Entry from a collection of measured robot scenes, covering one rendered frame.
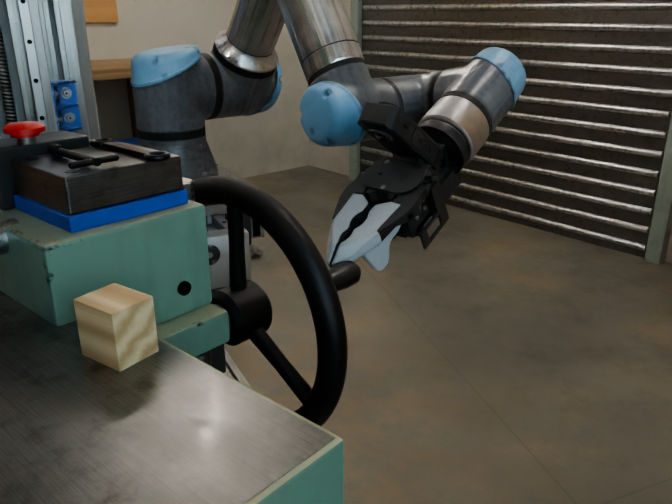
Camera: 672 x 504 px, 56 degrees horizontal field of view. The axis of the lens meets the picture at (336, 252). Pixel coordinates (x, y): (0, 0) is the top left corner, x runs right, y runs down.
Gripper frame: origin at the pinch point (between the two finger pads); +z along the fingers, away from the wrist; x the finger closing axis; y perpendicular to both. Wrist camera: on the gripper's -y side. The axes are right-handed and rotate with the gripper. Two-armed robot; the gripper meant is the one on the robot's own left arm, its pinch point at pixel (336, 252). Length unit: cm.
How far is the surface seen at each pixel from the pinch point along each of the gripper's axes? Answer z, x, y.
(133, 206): 13.1, 2.8, -17.5
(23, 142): 14.2, 11.8, -22.7
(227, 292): 8.8, 7.8, -0.1
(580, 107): -223, 77, 153
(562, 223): -194, 78, 206
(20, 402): 27.9, -5.6, -18.2
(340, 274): 2.6, -2.8, -0.5
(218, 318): 14.0, -0.4, -6.3
